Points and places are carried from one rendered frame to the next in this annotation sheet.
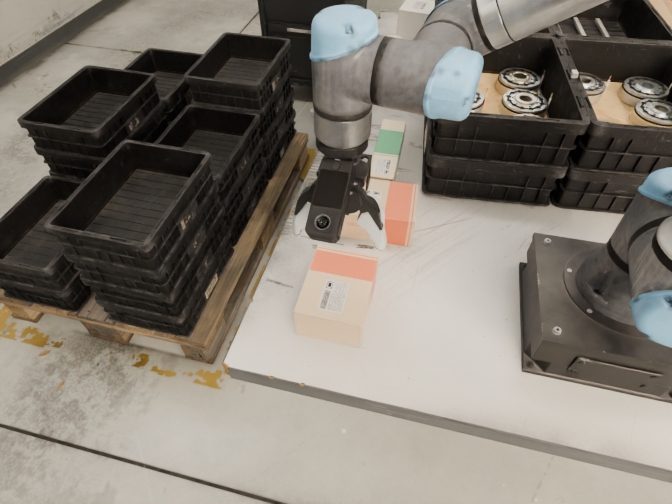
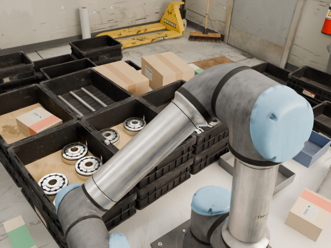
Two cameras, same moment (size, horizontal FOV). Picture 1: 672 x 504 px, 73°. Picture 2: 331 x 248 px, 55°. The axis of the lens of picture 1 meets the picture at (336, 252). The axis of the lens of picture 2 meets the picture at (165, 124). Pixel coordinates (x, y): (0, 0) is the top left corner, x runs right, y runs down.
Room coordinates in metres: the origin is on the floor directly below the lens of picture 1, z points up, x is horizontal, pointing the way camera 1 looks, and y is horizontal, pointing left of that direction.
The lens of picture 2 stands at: (0.22, 0.08, 1.69)
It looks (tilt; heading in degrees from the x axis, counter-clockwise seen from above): 35 degrees down; 308
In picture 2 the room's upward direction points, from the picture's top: 3 degrees clockwise
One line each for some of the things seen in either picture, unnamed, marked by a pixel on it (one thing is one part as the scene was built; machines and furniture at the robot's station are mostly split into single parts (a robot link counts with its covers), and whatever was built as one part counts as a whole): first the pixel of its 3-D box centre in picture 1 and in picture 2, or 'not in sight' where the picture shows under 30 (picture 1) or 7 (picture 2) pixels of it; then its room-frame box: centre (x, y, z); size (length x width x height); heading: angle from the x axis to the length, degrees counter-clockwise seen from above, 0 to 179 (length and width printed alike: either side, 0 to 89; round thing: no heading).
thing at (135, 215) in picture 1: (157, 241); not in sight; (0.97, 0.57, 0.37); 0.40 x 0.30 x 0.45; 166
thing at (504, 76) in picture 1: (519, 78); (74, 150); (1.08, -0.46, 0.86); 0.10 x 0.10 x 0.01
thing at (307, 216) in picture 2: not in sight; (310, 213); (0.25, -0.91, 0.74); 0.16 x 0.12 x 0.07; 89
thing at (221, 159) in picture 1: (211, 175); not in sight; (1.36, 0.48, 0.31); 0.40 x 0.30 x 0.34; 166
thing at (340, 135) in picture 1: (340, 121); not in sight; (0.52, -0.01, 1.09); 0.08 x 0.08 x 0.05
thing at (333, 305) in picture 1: (338, 294); not in sight; (0.50, 0.00, 0.74); 0.16 x 0.12 x 0.07; 166
